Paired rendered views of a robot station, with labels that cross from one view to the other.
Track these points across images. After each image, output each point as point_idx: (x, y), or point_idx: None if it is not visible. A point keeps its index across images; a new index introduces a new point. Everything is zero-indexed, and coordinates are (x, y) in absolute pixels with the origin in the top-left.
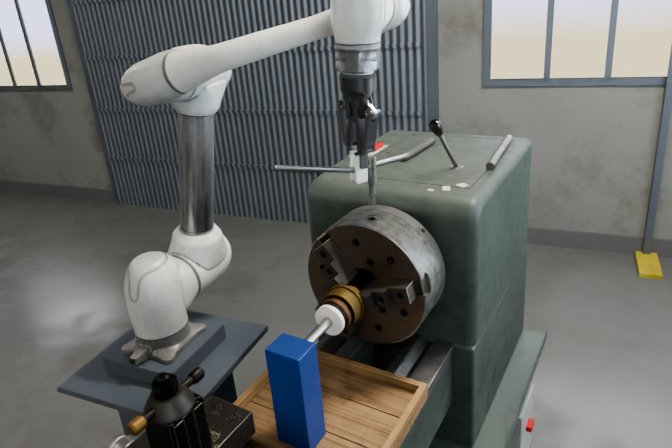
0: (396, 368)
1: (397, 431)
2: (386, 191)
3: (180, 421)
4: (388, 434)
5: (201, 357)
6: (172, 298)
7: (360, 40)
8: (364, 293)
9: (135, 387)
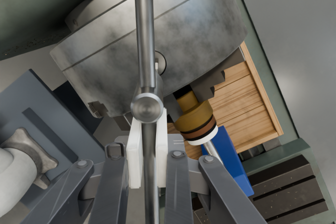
0: None
1: (264, 91)
2: None
3: None
4: (253, 91)
5: (53, 135)
6: (13, 181)
7: None
8: (203, 94)
9: (61, 176)
